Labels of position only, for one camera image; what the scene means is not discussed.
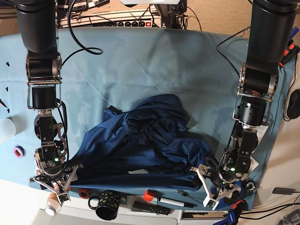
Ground red tape roll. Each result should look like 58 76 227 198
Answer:
78 188 91 199

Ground black computer mouse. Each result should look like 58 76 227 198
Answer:
287 89 300 119

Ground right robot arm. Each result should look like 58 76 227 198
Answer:
15 0 82 197

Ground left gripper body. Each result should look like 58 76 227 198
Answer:
190 164 228 201

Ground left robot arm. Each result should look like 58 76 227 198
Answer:
193 0 299 208

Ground red cube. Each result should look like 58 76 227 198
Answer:
143 190 155 202

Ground purple tape roll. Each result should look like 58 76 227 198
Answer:
13 145 26 158

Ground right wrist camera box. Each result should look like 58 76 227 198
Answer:
56 192 70 205

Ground orange black bar clamp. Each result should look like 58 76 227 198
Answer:
279 39 300 68

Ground white paper card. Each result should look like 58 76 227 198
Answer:
251 157 259 170

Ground white black marker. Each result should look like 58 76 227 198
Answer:
158 197 196 208

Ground blue box with knob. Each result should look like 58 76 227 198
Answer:
215 181 245 210

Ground dark blue t-shirt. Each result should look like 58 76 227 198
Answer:
71 94 210 191

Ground silver key ring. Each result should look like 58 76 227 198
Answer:
245 181 263 193

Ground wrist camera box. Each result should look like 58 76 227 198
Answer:
56 192 70 205
203 198 219 210

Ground black remote control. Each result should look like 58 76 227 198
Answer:
132 201 171 215

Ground black adapter block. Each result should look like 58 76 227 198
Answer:
272 187 294 195

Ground blue orange bottom clamp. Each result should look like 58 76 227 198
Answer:
212 199 246 225

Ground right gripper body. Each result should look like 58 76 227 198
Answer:
30 164 83 195

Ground carabiner with black lanyard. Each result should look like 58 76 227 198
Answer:
177 190 203 203

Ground teal table cloth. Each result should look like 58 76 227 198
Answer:
0 26 296 211

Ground orange plastic bottle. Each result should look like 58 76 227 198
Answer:
45 192 61 216

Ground translucent plastic cup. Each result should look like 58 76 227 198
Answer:
0 118 16 144

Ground clear blister pack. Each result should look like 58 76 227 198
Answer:
256 125 269 142

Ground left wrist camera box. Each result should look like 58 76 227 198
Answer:
203 198 219 210

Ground blue spring clamp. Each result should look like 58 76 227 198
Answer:
290 26 300 43

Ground black mug yellow dots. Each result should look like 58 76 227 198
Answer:
88 190 121 221

